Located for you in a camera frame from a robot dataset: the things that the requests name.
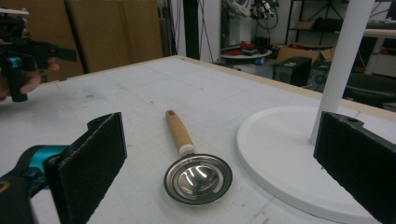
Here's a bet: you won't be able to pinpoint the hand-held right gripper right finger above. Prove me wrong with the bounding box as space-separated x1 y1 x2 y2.
313 110 396 224

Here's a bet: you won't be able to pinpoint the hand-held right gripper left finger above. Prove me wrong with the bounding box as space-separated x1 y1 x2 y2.
43 112 128 224

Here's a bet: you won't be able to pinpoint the metal strainer with wooden handle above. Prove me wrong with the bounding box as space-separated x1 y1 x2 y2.
163 109 233 206

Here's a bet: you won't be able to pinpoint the large cardboard sheets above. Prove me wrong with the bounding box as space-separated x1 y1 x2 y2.
0 0 164 84

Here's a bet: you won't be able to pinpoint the white round-base stand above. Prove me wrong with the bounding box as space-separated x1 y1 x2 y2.
235 0 391 224

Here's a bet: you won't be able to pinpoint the black speaker box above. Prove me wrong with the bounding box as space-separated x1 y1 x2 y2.
273 56 313 88

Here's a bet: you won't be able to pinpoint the open cardboard box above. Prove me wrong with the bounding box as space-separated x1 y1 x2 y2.
276 43 336 64

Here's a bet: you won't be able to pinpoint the black metal shelf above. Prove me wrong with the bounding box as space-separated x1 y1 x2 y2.
285 0 349 54

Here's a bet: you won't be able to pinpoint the round white side table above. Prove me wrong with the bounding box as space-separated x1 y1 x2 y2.
221 49 274 61

